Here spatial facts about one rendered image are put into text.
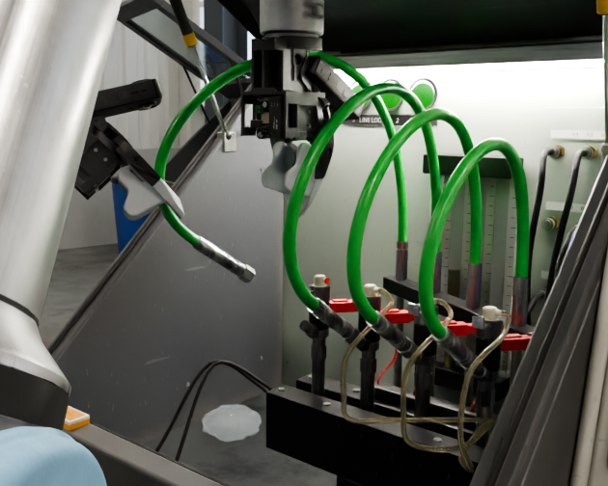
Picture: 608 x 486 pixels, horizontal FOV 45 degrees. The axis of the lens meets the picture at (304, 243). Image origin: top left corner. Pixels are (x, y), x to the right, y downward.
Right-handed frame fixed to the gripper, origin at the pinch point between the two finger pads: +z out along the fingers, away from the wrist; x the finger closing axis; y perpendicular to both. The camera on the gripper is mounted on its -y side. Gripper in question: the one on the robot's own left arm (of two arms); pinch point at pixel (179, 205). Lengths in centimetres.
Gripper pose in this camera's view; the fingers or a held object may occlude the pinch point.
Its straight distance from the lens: 93.8
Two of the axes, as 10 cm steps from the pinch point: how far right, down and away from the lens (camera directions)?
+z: 7.0, 7.0, 1.4
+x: 2.5, -0.6, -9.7
